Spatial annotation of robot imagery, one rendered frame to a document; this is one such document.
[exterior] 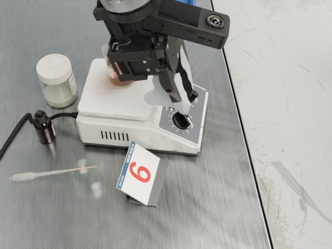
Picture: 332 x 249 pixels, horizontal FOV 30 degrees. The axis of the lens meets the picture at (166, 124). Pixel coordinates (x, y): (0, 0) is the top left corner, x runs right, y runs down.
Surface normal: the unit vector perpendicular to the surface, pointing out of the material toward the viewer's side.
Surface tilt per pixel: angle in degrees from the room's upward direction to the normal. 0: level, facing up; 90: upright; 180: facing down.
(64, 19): 0
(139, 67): 90
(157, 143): 90
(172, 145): 90
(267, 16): 0
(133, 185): 40
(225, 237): 0
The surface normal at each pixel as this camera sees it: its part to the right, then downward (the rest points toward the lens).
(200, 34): -0.14, 0.76
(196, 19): 0.23, -0.60
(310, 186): -0.04, -0.62
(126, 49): -0.30, -0.63
